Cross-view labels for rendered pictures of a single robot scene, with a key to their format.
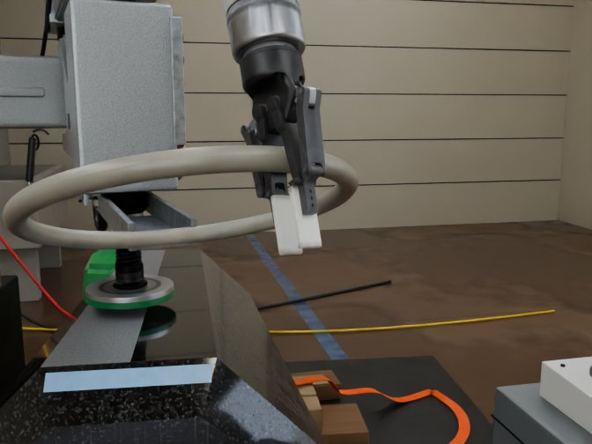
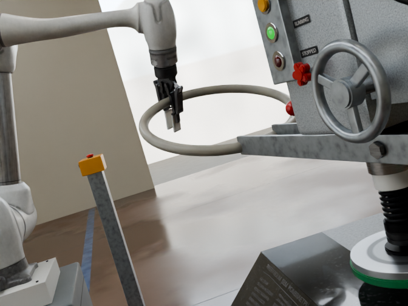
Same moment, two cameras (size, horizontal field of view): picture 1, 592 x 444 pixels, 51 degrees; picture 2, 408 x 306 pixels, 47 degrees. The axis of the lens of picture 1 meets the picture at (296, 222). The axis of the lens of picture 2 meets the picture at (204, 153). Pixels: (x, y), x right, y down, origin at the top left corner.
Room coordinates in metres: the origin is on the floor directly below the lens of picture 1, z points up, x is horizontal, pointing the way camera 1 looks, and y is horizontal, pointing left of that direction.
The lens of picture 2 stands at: (2.32, 0.12, 1.26)
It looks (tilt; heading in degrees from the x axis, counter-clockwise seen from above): 7 degrees down; 182
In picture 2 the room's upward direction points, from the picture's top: 16 degrees counter-clockwise
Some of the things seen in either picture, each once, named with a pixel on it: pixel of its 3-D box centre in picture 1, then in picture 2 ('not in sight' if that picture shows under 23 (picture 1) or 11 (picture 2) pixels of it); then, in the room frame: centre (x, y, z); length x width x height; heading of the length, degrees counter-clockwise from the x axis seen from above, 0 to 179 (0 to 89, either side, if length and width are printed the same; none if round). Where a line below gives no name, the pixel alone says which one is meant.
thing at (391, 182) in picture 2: not in sight; (392, 175); (1.48, 0.41, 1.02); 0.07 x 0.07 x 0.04
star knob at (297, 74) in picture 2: not in sight; (308, 71); (1.53, 0.30, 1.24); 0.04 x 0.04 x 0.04; 23
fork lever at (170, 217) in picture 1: (133, 209); (343, 138); (1.38, 0.37, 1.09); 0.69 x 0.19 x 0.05; 23
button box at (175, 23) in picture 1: (174, 83); (271, 2); (1.46, 0.28, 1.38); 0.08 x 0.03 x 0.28; 23
